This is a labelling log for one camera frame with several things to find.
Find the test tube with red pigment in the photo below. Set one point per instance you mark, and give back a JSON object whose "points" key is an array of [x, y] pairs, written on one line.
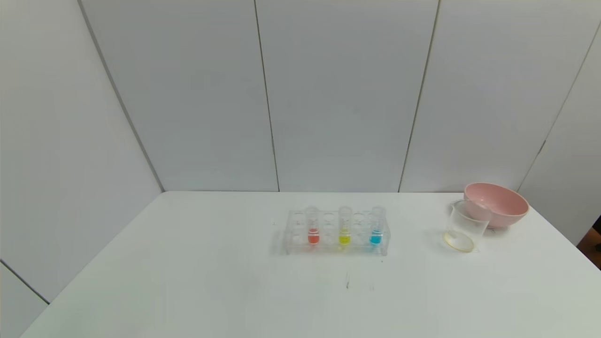
{"points": [[313, 236]]}

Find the test tube with yellow pigment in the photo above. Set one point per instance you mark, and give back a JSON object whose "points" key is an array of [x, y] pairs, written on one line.
{"points": [[344, 238]]}

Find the clear plastic test tube rack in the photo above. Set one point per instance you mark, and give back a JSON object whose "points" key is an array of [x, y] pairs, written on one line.
{"points": [[328, 248]]}

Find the test tube with blue pigment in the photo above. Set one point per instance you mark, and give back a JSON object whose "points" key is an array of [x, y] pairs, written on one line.
{"points": [[375, 238]]}

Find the clear plastic beaker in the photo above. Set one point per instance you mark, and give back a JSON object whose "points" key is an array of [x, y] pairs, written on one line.
{"points": [[462, 230]]}

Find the pink bowl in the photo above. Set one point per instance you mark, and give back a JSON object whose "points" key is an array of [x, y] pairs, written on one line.
{"points": [[504, 211]]}

